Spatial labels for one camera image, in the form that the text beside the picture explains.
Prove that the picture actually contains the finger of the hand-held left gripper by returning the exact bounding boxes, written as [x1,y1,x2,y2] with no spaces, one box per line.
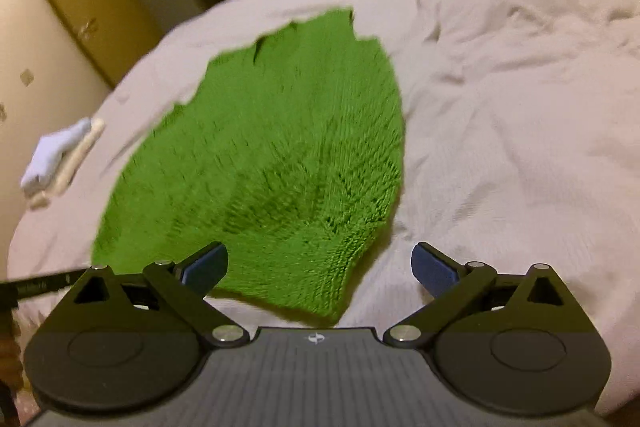
[0,268,88,308]

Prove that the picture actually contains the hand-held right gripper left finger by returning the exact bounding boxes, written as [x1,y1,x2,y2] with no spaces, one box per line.
[59,242,249,348]

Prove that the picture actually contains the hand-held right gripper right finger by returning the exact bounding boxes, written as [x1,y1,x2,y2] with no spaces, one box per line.
[383,242,581,348]

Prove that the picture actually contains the green knitted sweater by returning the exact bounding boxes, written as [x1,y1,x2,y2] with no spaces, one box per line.
[90,8,406,327]

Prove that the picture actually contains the cream cloth strip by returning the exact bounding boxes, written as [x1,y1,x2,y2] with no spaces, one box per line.
[27,118,105,210]

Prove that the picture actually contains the white sock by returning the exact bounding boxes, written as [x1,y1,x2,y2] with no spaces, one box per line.
[20,118,93,188]

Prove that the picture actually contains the white bed blanket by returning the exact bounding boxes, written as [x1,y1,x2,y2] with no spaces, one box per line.
[7,0,640,418]

